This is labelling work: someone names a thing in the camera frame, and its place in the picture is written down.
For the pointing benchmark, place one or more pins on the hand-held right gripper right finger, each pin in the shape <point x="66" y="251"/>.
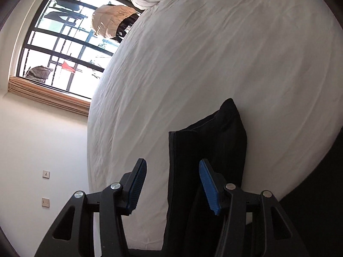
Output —
<point x="210" y="190"/>

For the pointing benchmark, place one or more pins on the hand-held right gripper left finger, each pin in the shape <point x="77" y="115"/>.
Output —
<point x="135" y="184"/>

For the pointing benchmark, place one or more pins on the black denim pants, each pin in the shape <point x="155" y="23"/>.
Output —
<point x="209" y="139"/>

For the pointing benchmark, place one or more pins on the barred window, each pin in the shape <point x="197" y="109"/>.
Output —
<point x="80" y="81"/>

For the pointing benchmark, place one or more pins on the beige pleated curtain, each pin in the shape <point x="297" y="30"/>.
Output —
<point x="48" y="93"/>

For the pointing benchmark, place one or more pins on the white bed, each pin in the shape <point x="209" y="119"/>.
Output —
<point x="214" y="59"/>

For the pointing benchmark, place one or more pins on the red cloth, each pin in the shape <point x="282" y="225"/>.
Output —
<point x="67" y="67"/>

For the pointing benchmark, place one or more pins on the grey jacket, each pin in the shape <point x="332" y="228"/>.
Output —
<point x="38" y="72"/>

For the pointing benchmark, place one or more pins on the black hanging garment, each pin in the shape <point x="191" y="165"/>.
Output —
<point x="124" y="28"/>

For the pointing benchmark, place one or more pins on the dark hanging clothes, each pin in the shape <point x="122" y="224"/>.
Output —
<point x="61" y="12"/>

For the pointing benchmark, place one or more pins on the wall socket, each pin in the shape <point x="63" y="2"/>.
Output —
<point x="45" y="202"/>
<point x="46" y="174"/>

